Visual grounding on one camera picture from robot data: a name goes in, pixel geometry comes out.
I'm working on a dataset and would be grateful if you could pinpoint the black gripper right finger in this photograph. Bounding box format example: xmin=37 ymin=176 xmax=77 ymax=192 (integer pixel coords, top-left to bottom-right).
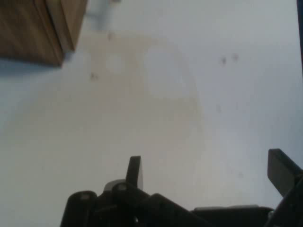
xmin=264 ymin=148 xmax=303 ymax=227

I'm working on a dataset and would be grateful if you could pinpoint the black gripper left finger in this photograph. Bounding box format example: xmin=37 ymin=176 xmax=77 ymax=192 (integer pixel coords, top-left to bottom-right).
xmin=59 ymin=155 xmax=197 ymax=227

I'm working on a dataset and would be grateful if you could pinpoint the brown wooden drawer box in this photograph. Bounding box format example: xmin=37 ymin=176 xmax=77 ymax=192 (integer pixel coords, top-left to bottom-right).
xmin=0 ymin=0 xmax=89 ymax=67

